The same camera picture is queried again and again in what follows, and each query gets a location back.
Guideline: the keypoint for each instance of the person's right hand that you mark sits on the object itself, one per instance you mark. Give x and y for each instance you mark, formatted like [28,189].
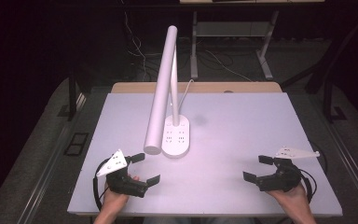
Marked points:
[292,197]

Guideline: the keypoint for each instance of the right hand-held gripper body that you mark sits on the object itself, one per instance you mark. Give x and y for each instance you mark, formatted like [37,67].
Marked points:
[281,177]

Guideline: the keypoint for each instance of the person's left hand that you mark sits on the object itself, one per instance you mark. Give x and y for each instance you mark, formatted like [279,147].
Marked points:
[115,200]

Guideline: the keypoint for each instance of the metal floor rail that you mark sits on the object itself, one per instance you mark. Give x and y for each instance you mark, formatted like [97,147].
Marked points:
[351,168]
[40,177]

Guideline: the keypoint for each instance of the grey metal desk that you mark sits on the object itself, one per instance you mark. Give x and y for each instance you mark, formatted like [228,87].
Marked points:
[230,29]

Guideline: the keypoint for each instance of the white table board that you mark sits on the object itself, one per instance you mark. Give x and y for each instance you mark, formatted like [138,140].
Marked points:
[236,137]

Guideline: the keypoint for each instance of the black metal stand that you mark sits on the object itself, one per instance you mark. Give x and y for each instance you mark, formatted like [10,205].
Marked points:
[327,99]
[72,99]

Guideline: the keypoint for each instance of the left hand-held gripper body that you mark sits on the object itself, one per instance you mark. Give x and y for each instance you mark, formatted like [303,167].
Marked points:
[122,183]

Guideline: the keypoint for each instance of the white desk lamp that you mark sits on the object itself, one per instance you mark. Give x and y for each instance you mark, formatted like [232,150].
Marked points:
[163,93]

